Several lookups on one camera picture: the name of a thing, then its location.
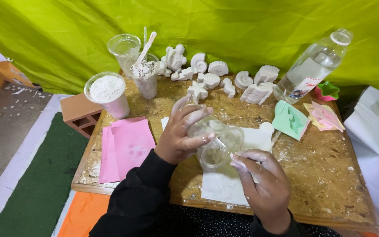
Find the person's right hand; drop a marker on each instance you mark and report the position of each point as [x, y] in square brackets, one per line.
[268, 187]

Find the empty clear plastic cup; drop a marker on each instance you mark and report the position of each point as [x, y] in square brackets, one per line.
[123, 49]

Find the large white plaster scallop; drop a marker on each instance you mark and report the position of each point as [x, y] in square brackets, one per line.
[266, 74]

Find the person's left fingers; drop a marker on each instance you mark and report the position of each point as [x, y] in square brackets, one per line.
[196, 117]

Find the white floor sheet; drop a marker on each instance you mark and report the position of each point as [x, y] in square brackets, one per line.
[15, 168]

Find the plaster-coated stirring stick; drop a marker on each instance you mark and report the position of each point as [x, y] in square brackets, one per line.
[146, 48]

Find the clear plastic spoon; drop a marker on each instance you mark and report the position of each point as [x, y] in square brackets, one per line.
[275, 138]

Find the white round plaster piece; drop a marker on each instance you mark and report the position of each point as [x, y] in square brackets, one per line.
[267, 127]

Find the person's left hand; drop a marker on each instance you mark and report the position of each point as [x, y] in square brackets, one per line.
[173, 141]

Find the pink paper sheets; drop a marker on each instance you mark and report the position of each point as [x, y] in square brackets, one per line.
[128, 148]

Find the small white plaster figure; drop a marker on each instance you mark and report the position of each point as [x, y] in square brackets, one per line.
[164, 69]

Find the orange mat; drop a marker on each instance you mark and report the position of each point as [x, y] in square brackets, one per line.
[82, 214]

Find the thin clear plastic stick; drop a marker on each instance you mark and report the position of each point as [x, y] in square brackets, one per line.
[145, 38]

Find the pink and green star mould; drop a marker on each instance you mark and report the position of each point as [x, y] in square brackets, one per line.
[327, 91]

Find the person's dotted black clothing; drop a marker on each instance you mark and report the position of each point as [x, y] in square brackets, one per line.
[209, 225]

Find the white plaster turtle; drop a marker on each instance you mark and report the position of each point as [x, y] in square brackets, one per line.
[174, 59]

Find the pink and yellow moulds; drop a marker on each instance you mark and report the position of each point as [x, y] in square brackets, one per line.
[324, 117]

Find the clear plastic water bottle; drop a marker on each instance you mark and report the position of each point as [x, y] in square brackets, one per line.
[308, 70]

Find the white plaster dolphin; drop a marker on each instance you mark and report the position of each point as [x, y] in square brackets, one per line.
[184, 75]

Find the white plaster seahorse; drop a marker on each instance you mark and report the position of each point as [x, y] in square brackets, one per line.
[229, 88]

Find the clear plastic cup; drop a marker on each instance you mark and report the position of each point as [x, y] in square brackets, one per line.
[123, 49]
[224, 144]

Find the green cloth backdrop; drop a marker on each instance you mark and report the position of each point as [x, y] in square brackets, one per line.
[209, 26]

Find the green dolphin mould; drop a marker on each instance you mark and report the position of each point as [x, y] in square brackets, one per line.
[290, 121]

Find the white plaster scallop shell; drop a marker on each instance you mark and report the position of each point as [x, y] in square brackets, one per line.
[218, 68]

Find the green artificial grass mat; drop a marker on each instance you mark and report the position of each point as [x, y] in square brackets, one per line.
[41, 184]

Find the cup of white powder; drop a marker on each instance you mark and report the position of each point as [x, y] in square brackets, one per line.
[108, 93]

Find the brown wooden furniture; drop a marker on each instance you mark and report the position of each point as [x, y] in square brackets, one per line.
[2, 74]

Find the white plaster spiral shell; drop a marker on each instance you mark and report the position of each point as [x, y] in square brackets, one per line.
[243, 80]
[199, 63]

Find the white cloth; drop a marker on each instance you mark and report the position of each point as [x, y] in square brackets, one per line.
[373, 171]

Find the white paper sheet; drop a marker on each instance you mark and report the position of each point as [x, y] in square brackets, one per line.
[222, 184]

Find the white plaster starfish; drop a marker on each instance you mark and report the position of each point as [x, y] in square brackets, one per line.
[197, 91]

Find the red hollow brick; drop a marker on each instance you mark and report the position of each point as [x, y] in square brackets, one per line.
[77, 112]

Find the cup of plaster fragments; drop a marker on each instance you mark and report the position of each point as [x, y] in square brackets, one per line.
[146, 80]

